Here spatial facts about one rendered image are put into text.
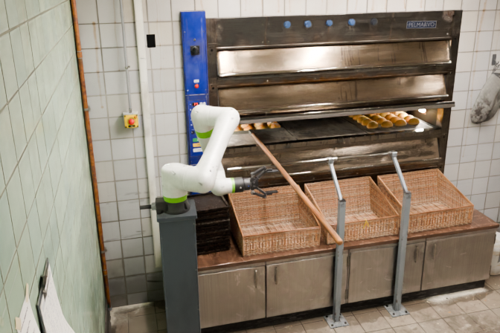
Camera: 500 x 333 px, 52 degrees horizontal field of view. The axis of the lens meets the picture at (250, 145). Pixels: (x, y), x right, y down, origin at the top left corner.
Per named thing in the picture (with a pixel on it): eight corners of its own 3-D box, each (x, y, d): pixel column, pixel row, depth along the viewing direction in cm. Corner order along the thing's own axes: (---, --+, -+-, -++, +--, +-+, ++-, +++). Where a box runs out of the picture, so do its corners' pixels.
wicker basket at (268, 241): (227, 224, 387) (226, 191, 378) (297, 215, 400) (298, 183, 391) (242, 257, 342) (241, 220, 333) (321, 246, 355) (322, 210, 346)
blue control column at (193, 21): (170, 198, 576) (157, -2, 507) (184, 196, 579) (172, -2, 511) (196, 296, 398) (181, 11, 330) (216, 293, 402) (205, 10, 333)
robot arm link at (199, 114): (205, 113, 277) (214, 101, 286) (184, 111, 282) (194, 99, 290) (212, 140, 288) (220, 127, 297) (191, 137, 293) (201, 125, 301)
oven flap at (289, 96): (219, 114, 360) (216, 86, 360) (445, 97, 401) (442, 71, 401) (220, 114, 355) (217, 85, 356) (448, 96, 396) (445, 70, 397)
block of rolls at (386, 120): (338, 111, 466) (338, 105, 464) (386, 107, 477) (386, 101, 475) (368, 129, 410) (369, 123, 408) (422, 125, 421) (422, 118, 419)
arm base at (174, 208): (140, 218, 262) (138, 207, 260) (140, 205, 276) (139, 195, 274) (190, 213, 266) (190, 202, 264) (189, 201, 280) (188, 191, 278)
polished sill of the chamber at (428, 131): (218, 152, 375) (218, 146, 374) (436, 131, 417) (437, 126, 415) (219, 154, 370) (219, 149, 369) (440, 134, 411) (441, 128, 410)
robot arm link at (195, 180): (205, 186, 249) (239, 102, 277) (175, 181, 255) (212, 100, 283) (213, 199, 259) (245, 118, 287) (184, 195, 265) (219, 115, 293)
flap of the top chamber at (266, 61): (218, 78, 352) (215, 48, 351) (448, 64, 393) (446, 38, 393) (219, 77, 347) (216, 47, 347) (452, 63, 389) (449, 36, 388)
